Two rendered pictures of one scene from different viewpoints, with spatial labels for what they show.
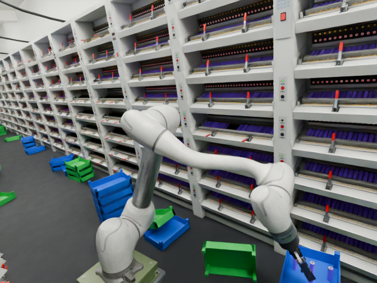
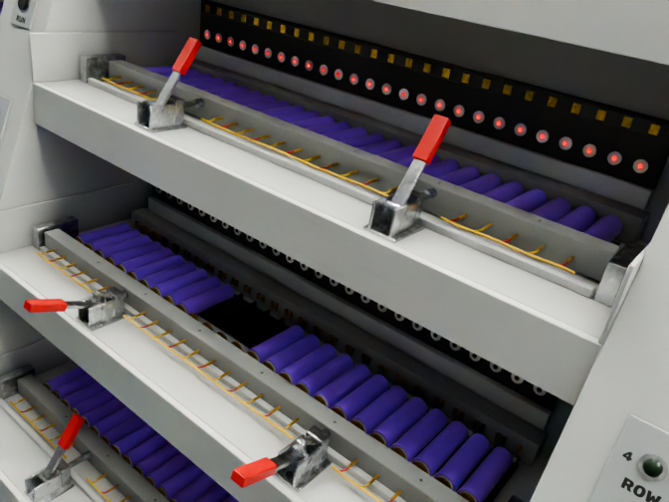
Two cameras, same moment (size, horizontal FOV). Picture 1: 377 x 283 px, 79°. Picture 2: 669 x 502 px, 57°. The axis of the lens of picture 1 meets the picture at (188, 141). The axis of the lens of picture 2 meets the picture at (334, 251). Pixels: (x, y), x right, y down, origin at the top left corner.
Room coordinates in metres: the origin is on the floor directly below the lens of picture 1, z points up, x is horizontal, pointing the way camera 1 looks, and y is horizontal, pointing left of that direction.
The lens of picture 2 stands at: (0.88, -0.23, 0.99)
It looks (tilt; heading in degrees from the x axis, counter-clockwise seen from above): 10 degrees down; 347
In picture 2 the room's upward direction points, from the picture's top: 20 degrees clockwise
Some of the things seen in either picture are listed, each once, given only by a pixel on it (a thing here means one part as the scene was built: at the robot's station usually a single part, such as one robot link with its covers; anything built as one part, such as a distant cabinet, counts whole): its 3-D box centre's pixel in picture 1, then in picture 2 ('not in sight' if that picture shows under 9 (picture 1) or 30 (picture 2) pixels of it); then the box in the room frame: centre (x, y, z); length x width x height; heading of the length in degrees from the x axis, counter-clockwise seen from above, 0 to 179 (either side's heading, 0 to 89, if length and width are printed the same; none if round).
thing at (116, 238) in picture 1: (115, 241); not in sight; (0.92, 0.42, 0.45); 0.18 x 0.16 x 0.22; 157
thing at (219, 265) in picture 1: (229, 261); not in sight; (1.05, -0.15, 0.10); 0.30 x 0.08 x 0.20; 74
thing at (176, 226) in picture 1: (166, 229); not in sight; (1.47, 0.25, 0.04); 0.30 x 0.20 x 0.08; 136
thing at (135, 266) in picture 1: (120, 267); not in sight; (0.89, 0.41, 0.31); 0.22 x 0.18 x 0.06; 44
